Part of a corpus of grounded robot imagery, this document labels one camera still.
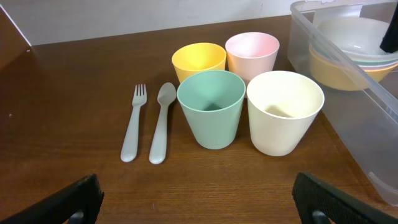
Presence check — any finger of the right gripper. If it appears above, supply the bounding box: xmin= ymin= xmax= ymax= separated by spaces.
xmin=380 ymin=6 xmax=398 ymax=53

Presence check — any white plastic bowl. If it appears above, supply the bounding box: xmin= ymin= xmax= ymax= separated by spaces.
xmin=317 ymin=17 xmax=397 ymax=60

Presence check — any grey plastic fork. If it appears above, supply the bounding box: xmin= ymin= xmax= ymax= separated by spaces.
xmin=121 ymin=84 xmax=147 ymax=162

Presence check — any yellow plastic bowl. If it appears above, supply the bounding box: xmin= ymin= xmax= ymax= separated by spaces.
xmin=309 ymin=44 xmax=397 ymax=91

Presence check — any cream plastic cup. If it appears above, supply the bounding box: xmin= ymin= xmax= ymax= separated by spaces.
xmin=246 ymin=70 xmax=325 ymax=156

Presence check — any grey plastic spoon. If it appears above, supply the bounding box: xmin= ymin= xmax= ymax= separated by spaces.
xmin=149 ymin=82 xmax=177 ymax=164

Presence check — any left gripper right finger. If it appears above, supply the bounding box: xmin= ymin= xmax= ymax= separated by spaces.
xmin=292 ymin=172 xmax=397 ymax=224

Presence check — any pink plastic cup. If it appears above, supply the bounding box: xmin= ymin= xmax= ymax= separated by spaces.
xmin=225 ymin=32 xmax=280 ymax=85

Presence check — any green plastic cup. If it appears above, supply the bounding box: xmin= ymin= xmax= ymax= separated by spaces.
xmin=177 ymin=70 xmax=246 ymax=150

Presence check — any pink plastic bowl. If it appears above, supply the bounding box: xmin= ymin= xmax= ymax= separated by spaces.
xmin=357 ymin=61 xmax=397 ymax=70

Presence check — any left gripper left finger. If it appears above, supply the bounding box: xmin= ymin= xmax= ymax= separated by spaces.
xmin=1 ymin=174 xmax=104 ymax=224

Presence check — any yellow plastic cup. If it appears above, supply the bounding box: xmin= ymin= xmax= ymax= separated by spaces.
xmin=172 ymin=42 xmax=227 ymax=83

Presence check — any clear plastic storage container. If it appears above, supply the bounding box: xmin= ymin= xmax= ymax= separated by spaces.
xmin=288 ymin=1 xmax=397 ymax=206

